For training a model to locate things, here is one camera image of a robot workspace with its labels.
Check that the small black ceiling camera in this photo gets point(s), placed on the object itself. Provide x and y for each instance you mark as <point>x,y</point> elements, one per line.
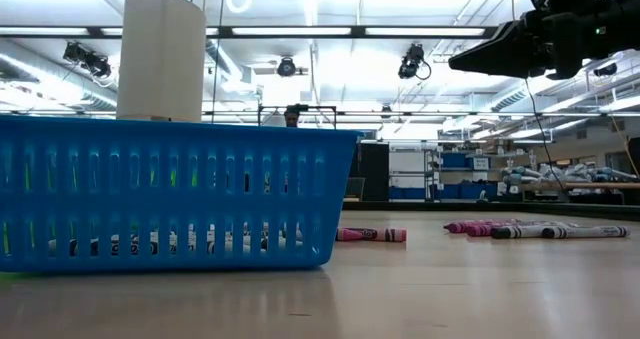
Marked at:
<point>605,70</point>

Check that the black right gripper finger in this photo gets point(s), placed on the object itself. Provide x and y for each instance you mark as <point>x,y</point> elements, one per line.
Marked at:
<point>500,54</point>

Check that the blue plastic basket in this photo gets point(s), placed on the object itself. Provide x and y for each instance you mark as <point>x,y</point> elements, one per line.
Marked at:
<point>175,204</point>

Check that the cluttered wooden workbench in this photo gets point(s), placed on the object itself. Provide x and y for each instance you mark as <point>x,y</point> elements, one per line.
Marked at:
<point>575,185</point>

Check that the white-wrapped black crayon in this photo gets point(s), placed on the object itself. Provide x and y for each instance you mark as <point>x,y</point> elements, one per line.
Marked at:
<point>519,232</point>
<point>585,232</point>

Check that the round black ceiling fixture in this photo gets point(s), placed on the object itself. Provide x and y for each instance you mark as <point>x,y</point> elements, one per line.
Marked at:
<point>286,67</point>

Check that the black ceiling spotlight cluster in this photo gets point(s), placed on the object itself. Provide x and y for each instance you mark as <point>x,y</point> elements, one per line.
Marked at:
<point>90,61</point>

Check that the pink paper-wrapped crayon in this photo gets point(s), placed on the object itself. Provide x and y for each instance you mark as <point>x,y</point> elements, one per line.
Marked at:
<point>375,235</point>

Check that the white cylinder table lamp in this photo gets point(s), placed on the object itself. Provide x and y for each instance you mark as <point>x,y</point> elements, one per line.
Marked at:
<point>160,54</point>

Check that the person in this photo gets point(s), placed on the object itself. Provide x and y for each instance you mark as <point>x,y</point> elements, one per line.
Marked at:
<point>291,119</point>

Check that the black cabinet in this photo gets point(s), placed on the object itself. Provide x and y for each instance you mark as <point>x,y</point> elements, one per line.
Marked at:
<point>375,174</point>

